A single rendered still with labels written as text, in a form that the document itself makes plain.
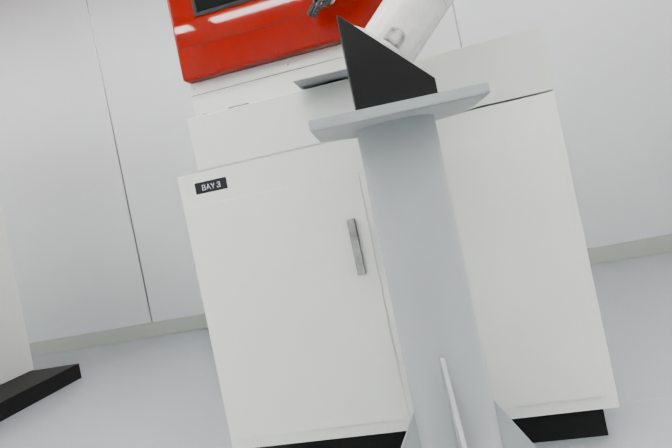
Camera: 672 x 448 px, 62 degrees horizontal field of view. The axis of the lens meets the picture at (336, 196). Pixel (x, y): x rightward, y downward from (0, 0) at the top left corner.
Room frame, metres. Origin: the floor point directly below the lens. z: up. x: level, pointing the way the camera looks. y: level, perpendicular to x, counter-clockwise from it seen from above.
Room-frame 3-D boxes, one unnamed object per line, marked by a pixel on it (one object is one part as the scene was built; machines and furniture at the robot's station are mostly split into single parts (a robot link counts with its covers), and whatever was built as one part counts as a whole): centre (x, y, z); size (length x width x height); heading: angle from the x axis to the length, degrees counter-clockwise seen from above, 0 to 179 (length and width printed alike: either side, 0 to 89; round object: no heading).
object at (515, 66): (1.61, -0.43, 0.89); 0.62 x 0.35 x 0.14; 168
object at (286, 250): (1.67, -0.13, 0.41); 0.96 x 0.64 x 0.82; 78
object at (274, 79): (2.05, 0.07, 1.02); 0.81 x 0.03 x 0.40; 78
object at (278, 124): (1.45, 0.07, 0.89); 0.55 x 0.09 x 0.14; 78
